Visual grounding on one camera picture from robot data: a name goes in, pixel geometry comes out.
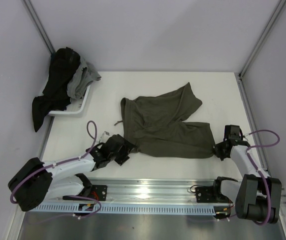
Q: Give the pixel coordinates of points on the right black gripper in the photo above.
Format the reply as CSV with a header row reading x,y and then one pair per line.
x,y
217,151

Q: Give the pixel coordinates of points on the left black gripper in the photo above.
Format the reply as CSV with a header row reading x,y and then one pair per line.
x,y
126,149

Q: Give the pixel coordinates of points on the olive green shorts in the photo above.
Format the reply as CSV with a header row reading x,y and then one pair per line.
x,y
158,126

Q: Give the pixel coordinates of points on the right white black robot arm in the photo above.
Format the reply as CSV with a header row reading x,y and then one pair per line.
x,y
257,197

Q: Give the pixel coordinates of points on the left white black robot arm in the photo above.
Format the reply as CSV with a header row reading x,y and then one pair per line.
x,y
38,181

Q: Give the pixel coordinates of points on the grey shorts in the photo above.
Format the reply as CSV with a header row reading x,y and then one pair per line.
x,y
85,74

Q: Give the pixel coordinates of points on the black shorts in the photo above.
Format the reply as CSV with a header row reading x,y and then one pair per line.
x,y
63,65

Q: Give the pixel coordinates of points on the white plastic basket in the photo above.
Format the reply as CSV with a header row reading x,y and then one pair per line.
x,y
74,109

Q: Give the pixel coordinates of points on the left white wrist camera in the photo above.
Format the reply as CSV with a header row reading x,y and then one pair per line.
x,y
104,137

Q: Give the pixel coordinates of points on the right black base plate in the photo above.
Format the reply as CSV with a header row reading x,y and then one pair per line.
x,y
208,194

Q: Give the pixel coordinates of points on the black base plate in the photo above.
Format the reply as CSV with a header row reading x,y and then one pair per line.
x,y
208,194
97,192

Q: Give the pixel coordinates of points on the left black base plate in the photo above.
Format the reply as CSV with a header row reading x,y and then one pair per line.
x,y
97,192

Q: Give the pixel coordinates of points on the aluminium mounting rail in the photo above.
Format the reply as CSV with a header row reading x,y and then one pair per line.
x,y
150,192

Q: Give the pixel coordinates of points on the white slotted cable duct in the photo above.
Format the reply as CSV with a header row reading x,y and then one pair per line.
x,y
113,208

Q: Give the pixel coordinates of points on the right aluminium frame post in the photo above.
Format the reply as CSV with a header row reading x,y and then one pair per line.
x,y
272,20

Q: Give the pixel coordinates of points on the aluminium frame post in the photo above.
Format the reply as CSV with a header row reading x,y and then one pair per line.
x,y
272,20
31,11

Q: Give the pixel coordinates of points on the left aluminium frame post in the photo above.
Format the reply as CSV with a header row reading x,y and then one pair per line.
x,y
31,11

